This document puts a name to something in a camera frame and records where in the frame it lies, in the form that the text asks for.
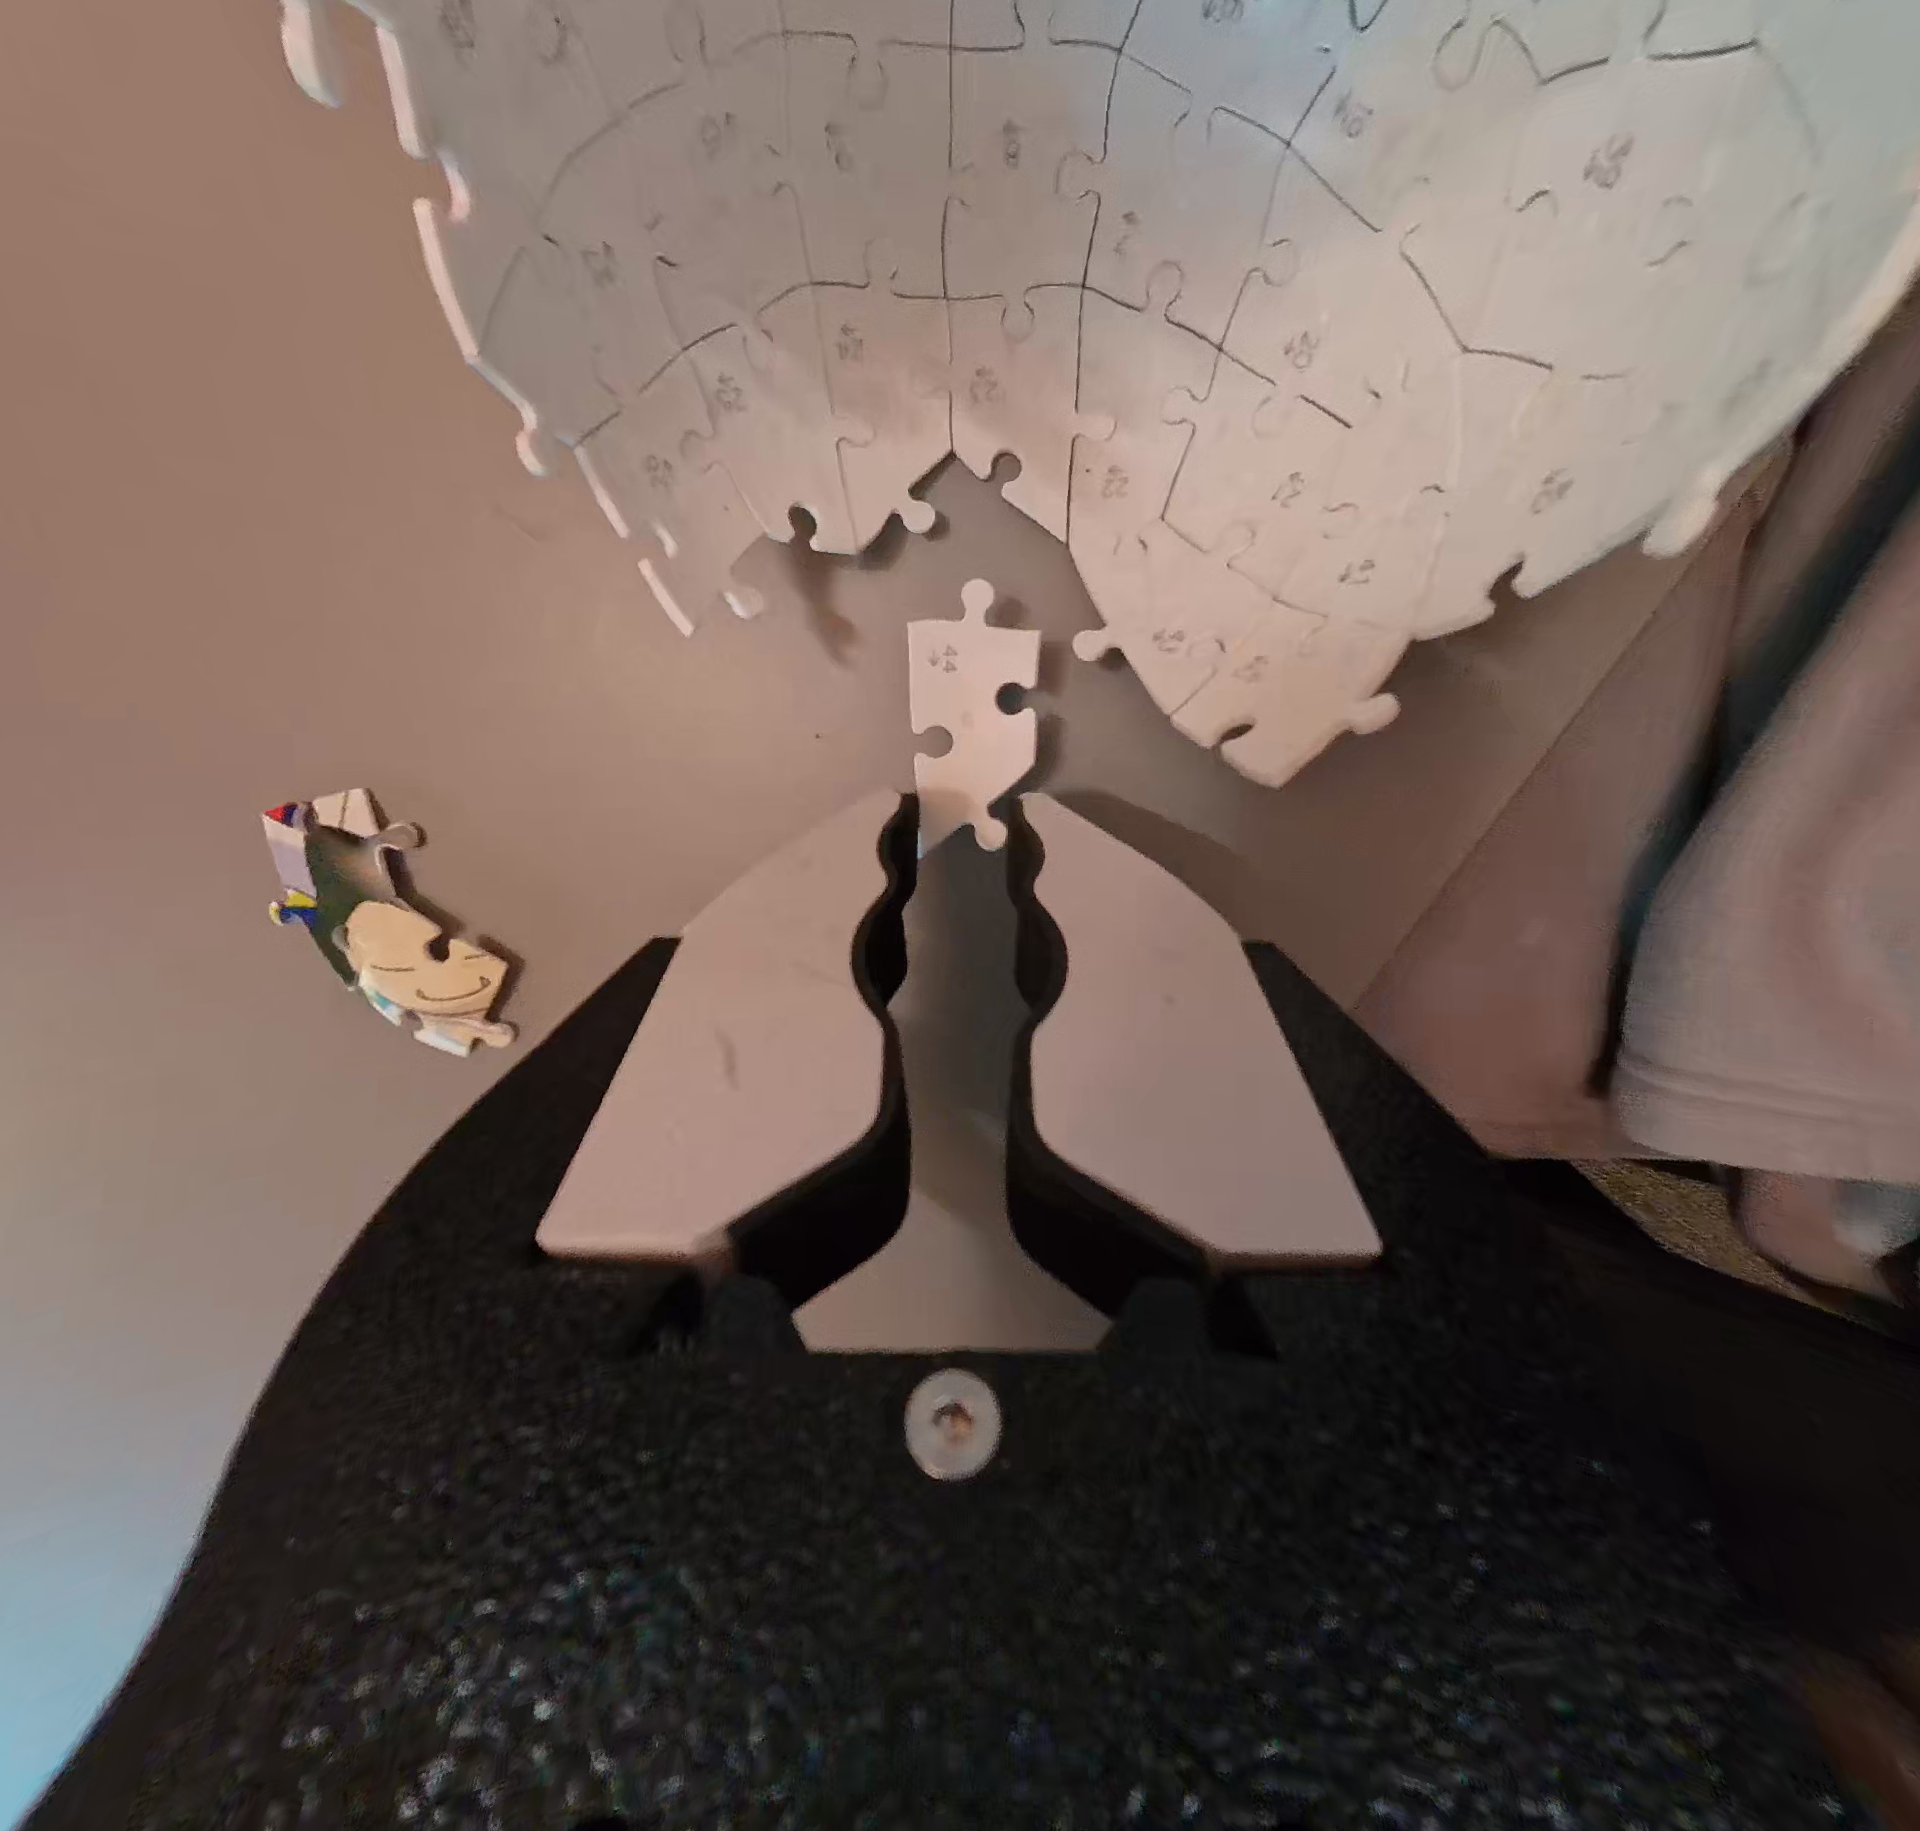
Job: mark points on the partly built puzzle ball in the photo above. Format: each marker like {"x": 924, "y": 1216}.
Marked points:
{"x": 1140, "y": 240}

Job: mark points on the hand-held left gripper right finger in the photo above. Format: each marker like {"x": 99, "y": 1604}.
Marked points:
{"x": 1186, "y": 1066}

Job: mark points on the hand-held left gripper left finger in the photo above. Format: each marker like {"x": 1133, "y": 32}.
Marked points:
{"x": 721, "y": 1051}

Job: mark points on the joined colourful puzzle pieces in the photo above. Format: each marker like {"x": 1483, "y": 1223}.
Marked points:
{"x": 393, "y": 946}

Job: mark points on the white single puzzle piece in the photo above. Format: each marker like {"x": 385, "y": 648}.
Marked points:
{"x": 971, "y": 730}

